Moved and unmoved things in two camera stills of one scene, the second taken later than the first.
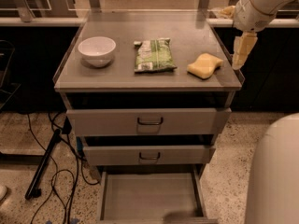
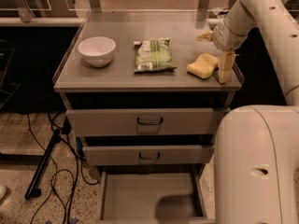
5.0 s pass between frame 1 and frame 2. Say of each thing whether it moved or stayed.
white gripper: moved
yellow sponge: stayed
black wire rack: stayed
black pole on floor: stayed
